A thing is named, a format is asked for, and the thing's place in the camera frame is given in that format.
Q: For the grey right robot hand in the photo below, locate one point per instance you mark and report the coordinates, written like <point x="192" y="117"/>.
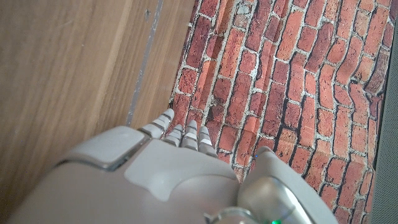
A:
<point x="161" y="186"/>

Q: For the red brick printed backdrop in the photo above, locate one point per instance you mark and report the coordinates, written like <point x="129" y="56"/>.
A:
<point x="280" y="77"/>

